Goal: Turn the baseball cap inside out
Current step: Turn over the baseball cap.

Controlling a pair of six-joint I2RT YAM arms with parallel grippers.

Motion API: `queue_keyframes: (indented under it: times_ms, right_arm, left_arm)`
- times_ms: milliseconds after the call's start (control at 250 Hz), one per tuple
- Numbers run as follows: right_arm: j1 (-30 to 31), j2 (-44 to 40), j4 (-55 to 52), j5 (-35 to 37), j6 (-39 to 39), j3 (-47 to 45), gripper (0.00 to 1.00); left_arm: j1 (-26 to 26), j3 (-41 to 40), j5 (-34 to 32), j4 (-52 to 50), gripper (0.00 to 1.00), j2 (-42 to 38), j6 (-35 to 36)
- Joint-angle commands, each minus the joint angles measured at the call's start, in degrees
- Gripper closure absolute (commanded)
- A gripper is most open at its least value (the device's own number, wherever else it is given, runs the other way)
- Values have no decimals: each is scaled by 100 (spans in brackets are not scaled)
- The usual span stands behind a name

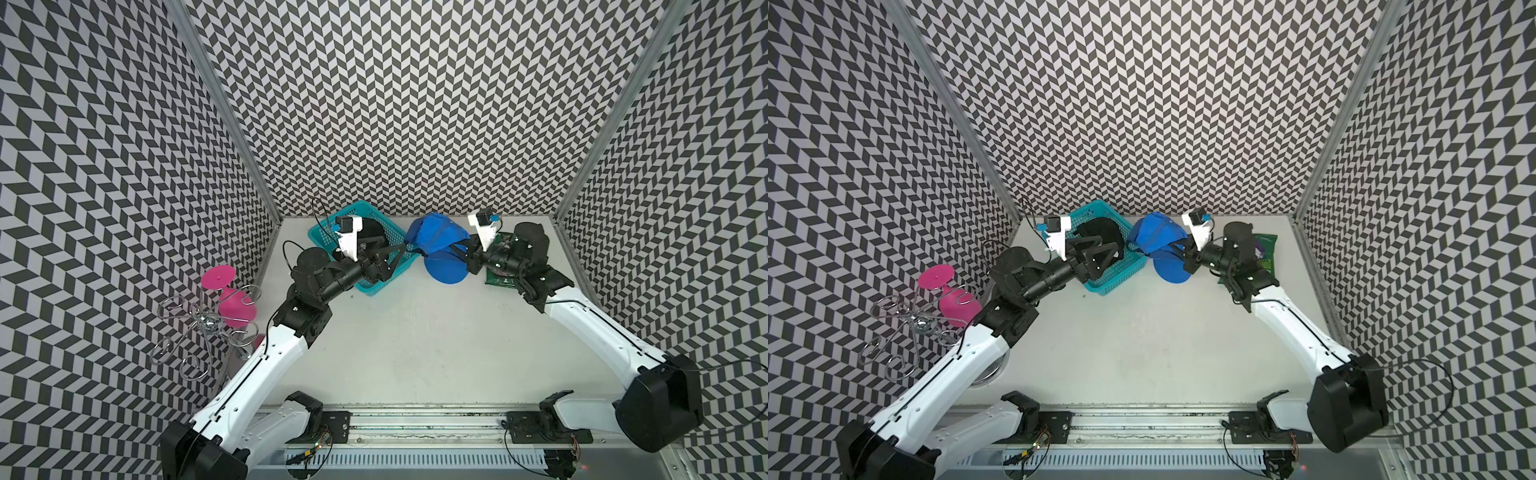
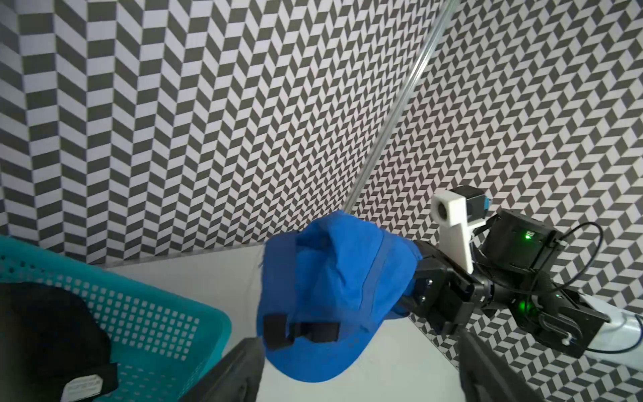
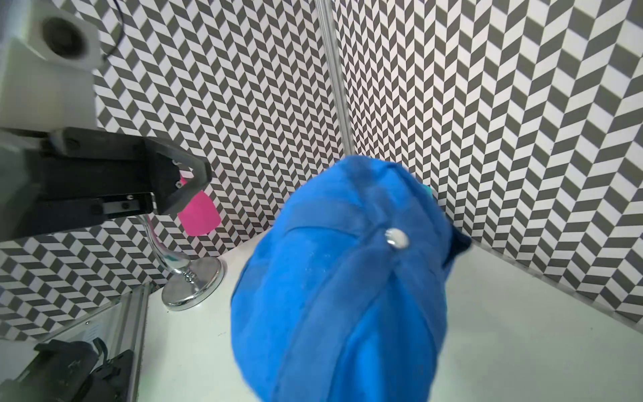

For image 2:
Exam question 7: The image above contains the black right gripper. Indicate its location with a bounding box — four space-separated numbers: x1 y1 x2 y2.
399 241 494 336

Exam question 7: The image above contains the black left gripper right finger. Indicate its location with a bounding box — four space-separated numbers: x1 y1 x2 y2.
457 330 544 402

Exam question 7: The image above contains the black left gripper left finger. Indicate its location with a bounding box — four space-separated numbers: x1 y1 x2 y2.
179 337 266 402

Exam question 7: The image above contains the blue baseball cap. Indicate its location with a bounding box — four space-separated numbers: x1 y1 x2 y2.
256 211 422 383

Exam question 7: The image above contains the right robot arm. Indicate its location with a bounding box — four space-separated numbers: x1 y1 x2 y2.
395 210 642 370

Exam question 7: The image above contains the black cap in basket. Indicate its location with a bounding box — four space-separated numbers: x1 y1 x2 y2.
1 282 119 401

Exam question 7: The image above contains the teal plastic basket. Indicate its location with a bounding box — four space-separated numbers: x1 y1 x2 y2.
1 237 232 401

